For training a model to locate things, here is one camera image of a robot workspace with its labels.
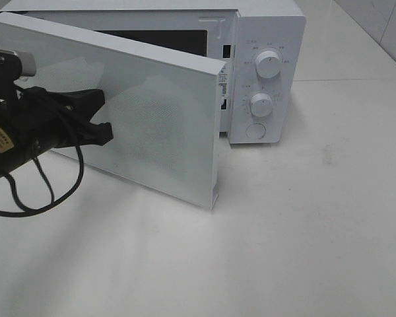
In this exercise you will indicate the white microwave door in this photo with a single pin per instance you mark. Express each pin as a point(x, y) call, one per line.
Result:
point(163, 104)

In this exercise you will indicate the lower white control knob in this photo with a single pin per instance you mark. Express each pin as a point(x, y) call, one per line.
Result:
point(261, 105)

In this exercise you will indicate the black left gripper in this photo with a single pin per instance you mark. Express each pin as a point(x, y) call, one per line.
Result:
point(29, 124)

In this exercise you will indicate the white microwave oven body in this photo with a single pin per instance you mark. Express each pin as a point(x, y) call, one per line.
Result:
point(192, 34)

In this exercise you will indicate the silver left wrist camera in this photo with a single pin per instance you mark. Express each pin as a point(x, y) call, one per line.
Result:
point(15, 64)

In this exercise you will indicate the white warning label sticker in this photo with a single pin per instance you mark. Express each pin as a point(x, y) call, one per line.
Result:
point(224, 79)

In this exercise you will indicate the white control knob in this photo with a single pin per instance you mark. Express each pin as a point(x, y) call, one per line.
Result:
point(268, 63)
point(261, 105)

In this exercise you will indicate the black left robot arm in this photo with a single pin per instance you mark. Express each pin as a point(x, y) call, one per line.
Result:
point(9, 163)

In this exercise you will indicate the upper white control knob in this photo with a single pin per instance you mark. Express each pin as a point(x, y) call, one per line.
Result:
point(268, 63)

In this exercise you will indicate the round white door button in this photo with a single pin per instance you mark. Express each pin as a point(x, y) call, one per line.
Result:
point(256, 131)

